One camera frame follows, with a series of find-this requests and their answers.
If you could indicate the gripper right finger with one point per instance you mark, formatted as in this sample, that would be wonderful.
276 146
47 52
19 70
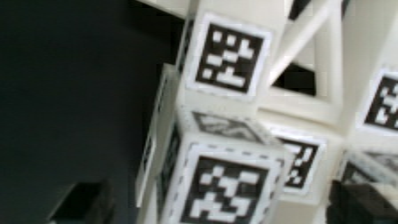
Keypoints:
363 204

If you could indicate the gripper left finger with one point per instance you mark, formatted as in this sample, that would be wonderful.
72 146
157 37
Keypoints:
88 205

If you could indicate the white chair leg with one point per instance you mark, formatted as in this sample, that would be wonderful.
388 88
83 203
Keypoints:
223 173
369 167

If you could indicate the white chair back part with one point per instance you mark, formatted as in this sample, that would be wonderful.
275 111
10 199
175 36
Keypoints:
287 61

